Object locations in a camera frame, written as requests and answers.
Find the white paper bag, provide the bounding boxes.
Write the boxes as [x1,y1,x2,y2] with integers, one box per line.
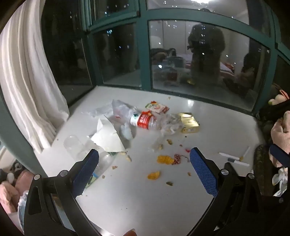
[91,115,126,152]

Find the pink fuzzy cloth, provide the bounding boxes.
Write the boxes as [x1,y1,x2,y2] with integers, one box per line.
[0,171,30,214]

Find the small white pink plush toy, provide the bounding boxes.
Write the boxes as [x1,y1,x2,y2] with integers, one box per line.
[268,89,290,106]

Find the clear bottle with red label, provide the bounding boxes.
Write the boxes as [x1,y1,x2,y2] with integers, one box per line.
[130,111,164,131]

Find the gold cardboard box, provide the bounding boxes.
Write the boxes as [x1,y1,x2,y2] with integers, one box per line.
[178,112,200,133]

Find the clear plastic cup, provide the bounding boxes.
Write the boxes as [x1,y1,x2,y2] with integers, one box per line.
[63,135,94,160]

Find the red white snack packet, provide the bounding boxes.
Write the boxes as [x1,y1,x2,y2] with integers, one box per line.
[145,101,170,114]

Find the white plastic bag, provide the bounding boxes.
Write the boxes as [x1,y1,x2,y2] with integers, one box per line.
[89,99,136,127]

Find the clear empty plastic bottle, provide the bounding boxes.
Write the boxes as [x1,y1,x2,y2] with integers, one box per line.
[87,151,116,189]

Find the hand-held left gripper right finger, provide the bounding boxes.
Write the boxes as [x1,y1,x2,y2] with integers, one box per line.
[188,147,286,236]

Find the dark patterned cloth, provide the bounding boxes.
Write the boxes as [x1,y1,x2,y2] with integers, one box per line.
[252,100,290,198]

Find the white printed cloth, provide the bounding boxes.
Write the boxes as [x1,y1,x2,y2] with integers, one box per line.
[272,168,289,197]

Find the white plastic stick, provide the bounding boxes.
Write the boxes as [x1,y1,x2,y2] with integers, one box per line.
[218,152,250,166]

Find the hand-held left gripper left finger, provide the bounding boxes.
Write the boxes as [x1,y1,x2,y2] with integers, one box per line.
[24,148,103,236]

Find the thin white stick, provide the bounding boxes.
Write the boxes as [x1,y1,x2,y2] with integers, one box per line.
[241,146,251,160]

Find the large orange peel piece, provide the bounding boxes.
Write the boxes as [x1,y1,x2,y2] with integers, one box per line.
[157,155,175,164]

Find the white lace cloth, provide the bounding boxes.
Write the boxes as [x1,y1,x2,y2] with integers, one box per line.
[17,190,29,233]

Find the white curtain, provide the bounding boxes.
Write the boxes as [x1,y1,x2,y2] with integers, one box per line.
[0,0,69,153]

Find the teal window frame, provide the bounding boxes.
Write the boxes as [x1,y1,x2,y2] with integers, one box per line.
[0,0,290,177]

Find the grey fuzzy slipper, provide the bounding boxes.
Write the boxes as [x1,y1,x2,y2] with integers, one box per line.
[9,160,23,182]

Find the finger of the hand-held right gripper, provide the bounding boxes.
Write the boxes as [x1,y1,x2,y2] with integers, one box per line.
[269,144,290,168]

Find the torn red wrapper scraps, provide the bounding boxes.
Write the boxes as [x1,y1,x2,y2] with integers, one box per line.
[173,154,190,165]

